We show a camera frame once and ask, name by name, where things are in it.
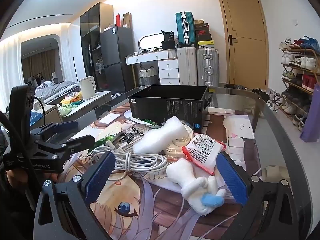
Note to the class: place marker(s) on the white foam wrap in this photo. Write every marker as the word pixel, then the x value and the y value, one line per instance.
pixel 160 135

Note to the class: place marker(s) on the green and white packet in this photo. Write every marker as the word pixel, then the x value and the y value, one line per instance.
pixel 107 138
pixel 147 122

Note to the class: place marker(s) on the white and blue plush toy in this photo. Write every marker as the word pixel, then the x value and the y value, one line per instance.
pixel 190 182

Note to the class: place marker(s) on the pile of colourful snack packets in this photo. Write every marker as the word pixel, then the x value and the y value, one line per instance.
pixel 72 101

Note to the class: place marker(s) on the oval mirror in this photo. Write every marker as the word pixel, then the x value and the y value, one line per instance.
pixel 150 41

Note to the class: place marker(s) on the purple cloth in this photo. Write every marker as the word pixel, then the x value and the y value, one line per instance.
pixel 311 120

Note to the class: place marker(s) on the person's left hand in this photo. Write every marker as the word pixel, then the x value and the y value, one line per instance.
pixel 15 178

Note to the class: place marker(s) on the white vanity desk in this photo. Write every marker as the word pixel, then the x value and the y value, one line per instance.
pixel 147 57

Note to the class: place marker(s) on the white trash bin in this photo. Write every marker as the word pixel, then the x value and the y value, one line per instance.
pixel 235 86

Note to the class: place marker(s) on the small white bedside table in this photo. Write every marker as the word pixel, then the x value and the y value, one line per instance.
pixel 50 112

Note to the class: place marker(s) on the dark glass cabinet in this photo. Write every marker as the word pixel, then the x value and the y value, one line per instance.
pixel 90 42

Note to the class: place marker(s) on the plain black shoe box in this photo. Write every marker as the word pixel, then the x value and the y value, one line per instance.
pixel 204 37

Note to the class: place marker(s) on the brown cardboard box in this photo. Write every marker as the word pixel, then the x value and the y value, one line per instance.
pixel 127 20

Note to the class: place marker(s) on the wooden shoe rack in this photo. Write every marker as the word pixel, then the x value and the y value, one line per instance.
pixel 300 85

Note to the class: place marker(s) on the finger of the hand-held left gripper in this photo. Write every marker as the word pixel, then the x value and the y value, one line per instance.
pixel 67 125
pixel 82 141

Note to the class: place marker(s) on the person's left forearm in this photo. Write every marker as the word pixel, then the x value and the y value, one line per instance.
pixel 15 212

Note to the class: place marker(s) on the dark grey fridge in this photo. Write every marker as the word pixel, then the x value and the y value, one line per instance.
pixel 116 55

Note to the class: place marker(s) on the printed cartoon table mat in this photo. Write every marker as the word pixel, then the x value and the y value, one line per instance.
pixel 140 205

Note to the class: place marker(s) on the yellow and black shoe box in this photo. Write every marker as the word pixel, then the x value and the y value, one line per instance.
pixel 206 44

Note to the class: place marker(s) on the cream electric kettle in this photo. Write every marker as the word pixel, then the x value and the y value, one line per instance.
pixel 87 87

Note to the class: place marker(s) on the grey and white side counter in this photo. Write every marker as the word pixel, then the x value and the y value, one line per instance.
pixel 97 100

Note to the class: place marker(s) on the silver suitcase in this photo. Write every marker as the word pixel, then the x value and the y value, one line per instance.
pixel 207 67

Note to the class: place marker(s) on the scattered loose sneakers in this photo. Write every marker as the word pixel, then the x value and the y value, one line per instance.
pixel 271 97

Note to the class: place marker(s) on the woven laundry basket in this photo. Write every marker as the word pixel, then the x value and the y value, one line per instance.
pixel 148 76

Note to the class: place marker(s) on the red and white packet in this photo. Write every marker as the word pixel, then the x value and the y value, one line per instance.
pixel 202 150

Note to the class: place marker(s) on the white drawer unit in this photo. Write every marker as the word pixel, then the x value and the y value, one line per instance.
pixel 168 72

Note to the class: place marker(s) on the black and white striped bag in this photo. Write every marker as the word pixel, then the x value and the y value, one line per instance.
pixel 136 133

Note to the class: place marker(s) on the black and red shoe box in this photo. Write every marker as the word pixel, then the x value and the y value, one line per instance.
pixel 202 28

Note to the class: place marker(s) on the white suitcase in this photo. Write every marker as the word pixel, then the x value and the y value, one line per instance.
pixel 187 66

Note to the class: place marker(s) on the brown curtains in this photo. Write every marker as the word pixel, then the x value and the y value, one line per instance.
pixel 40 63

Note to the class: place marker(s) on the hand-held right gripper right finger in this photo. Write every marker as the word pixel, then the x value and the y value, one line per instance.
pixel 232 177

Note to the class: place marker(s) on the black cardboard box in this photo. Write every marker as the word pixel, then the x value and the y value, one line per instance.
pixel 162 105

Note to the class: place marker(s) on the bed with grey duvet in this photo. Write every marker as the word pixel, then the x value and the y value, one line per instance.
pixel 60 90

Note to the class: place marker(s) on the white chair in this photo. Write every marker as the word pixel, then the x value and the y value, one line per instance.
pixel 54 77

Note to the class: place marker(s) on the teal suitcase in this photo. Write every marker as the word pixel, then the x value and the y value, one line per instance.
pixel 183 28

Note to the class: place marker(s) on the rows of assorted shoes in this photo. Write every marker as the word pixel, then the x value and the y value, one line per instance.
pixel 300 61

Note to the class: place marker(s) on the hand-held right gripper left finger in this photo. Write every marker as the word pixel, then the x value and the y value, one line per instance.
pixel 100 175

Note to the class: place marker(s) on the white flat card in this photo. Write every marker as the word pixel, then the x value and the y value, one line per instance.
pixel 110 118

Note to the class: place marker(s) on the small brown shoe box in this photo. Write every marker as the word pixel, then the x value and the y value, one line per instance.
pixel 199 21

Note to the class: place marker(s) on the tan wooden door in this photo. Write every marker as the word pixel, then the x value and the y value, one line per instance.
pixel 246 42

